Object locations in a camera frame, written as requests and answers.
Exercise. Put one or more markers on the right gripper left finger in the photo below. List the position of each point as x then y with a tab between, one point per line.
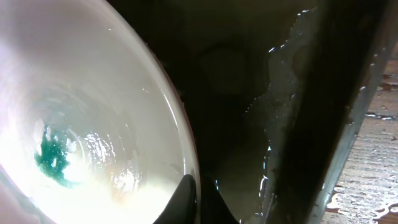
181	208

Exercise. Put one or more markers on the pinkish white plate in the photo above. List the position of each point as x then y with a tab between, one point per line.
92	129

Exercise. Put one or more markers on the large dark serving tray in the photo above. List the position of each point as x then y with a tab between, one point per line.
275	92

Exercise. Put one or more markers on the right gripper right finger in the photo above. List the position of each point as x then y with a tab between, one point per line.
213	209

